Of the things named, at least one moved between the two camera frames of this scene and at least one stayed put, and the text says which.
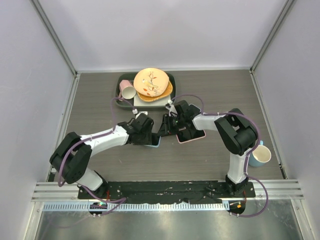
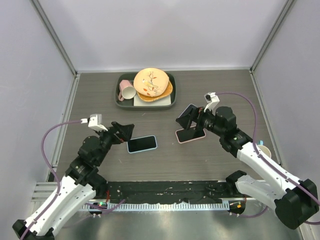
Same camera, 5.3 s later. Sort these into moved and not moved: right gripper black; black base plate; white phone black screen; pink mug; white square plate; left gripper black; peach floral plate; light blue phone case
Moved: left gripper black; light blue phone case; right gripper black
Not moved: pink mug; white phone black screen; black base plate; white square plate; peach floral plate
